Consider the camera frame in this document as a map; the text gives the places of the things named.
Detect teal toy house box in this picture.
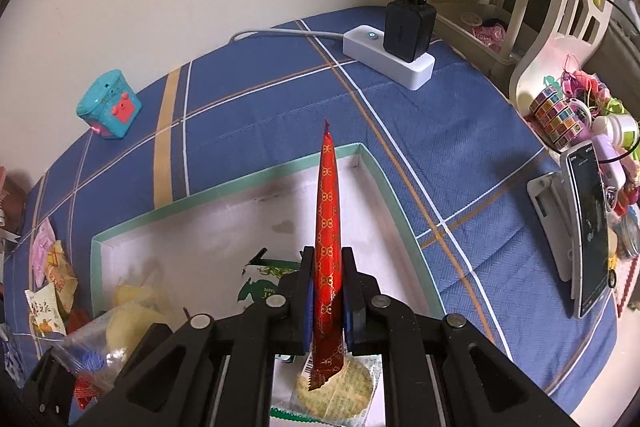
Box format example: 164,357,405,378
76,69,142,140

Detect green mung bean biscuit packet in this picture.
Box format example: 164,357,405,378
236,247,302,309

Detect blue plaid tablecloth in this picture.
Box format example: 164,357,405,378
4,7,617,412

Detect white tray with teal rim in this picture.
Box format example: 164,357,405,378
90,143,445,319

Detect dark red white-striped packet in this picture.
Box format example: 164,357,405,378
65,309,92,336

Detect clear steamed cake packet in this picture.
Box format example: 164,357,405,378
52,270,184,391

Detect long red patterned packet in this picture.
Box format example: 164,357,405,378
308,124,344,391

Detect black power adapter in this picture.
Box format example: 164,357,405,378
383,0,436,63

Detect white monkey mushroom biscuit packet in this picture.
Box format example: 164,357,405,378
25,283,66,336

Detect smartphone on white stand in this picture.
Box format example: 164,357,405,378
527,140,612,319

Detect white power strip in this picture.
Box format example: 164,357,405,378
343,25,435,91

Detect red nice snack packet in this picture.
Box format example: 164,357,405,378
74,373,105,410

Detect pink paper flower bouquet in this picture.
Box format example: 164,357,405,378
0,167,26,244

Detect colourful toys pile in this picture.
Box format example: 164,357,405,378
527,55,639,306

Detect pink snack packet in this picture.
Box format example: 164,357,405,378
29,218,56,287

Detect orange yellow cake packet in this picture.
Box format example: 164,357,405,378
44,239,78,315

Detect round green pastry packet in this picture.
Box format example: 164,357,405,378
290,355,382,426

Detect blue white crumpled wrapper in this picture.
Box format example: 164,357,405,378
0,323,26,389

